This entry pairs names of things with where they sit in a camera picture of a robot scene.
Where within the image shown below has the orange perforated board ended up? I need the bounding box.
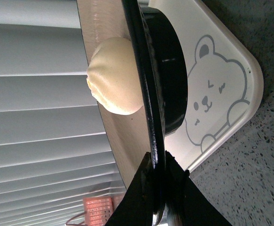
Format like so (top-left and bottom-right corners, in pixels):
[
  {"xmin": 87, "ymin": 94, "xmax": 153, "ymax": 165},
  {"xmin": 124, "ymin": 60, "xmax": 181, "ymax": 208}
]
[{"xmin": 83, "ymin": 193, "xmax": 124, "ymax": 226}]

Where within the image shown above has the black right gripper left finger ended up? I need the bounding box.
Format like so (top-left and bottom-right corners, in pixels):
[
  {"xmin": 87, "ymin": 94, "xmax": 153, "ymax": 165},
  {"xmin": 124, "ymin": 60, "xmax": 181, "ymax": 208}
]
[{"xmin": 105, "ymin": 152, "xmax": 162, "ymax": 226}]

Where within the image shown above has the beige plate with black rim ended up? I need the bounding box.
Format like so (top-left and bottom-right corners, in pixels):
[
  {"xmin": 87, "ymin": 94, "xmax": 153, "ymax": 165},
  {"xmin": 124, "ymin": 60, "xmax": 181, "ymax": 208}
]
[{"xmin": 77, "ymin": 0, "xmax": 188, "ymax": 211}]

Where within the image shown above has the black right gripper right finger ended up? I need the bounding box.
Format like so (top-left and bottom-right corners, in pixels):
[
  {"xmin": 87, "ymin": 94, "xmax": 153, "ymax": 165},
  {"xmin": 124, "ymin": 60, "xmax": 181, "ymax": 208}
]
[{"xmin": 160, "ymin": 151, "xmax": 231, "ymax": 226}]

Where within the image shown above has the grey pleated curtain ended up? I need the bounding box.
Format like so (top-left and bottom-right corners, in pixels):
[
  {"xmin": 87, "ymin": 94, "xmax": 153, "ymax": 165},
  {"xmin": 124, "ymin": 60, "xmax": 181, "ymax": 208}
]
[{"xmin": 0, "ymin": 0, "xmax": 125, "ymax": 226}]

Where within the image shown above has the cream bear print tray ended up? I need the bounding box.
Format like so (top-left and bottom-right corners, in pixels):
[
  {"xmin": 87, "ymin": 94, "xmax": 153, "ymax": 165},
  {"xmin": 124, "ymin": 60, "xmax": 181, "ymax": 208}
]
[{"xmin": 149, "ymin": 0, "xmax": 264, "ymax": 171}]

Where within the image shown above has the white steamed bun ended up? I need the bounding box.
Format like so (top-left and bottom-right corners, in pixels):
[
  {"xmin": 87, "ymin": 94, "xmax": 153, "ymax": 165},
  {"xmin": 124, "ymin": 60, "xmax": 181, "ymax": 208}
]
[{"xmin": 86, "ymin": 37, "xmax": 143, "ymax": 115}]

